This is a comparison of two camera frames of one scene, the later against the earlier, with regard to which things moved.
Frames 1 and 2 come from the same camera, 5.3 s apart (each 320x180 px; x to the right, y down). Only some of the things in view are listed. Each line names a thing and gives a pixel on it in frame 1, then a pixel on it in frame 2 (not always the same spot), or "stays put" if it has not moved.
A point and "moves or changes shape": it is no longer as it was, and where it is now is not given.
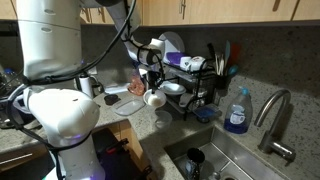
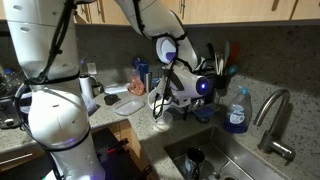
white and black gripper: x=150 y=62 → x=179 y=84
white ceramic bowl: x=154 y=100 moves or changes shape
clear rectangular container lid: x=129 y=107 stays put
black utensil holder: x=222 y=81 stays put
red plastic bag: x=136 y=86 stays put
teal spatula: x=227 y=52 stays put
